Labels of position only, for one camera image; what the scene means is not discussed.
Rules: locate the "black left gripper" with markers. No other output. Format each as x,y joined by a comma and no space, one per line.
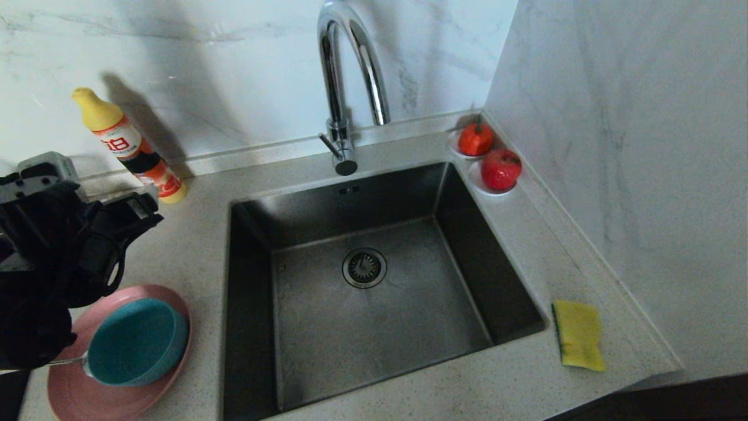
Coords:
64,245

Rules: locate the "yellow capped dish soap bottle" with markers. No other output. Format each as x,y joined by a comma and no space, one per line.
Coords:
114,135

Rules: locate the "stainless steel sink basin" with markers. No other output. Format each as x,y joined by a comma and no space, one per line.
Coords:
380,333

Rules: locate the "yellow green sponge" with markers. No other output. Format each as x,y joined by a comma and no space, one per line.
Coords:
579,334

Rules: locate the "teal bowl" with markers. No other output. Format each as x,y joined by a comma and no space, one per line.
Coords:
137,343

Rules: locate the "metal spoon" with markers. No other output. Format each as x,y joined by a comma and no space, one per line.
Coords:
70,362

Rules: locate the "pink plate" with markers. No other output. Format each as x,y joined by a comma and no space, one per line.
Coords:
73,397

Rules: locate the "black stove top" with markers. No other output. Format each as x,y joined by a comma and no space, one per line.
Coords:
11,397

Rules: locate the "round metal drain strainer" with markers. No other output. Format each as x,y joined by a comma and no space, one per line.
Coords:
364,268

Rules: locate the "chrome gooseneck faucet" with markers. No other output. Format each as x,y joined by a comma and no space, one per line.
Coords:
337,88

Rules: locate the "red apple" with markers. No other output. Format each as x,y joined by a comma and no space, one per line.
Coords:
501,169

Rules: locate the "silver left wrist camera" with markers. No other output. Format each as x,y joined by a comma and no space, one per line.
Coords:
49,169

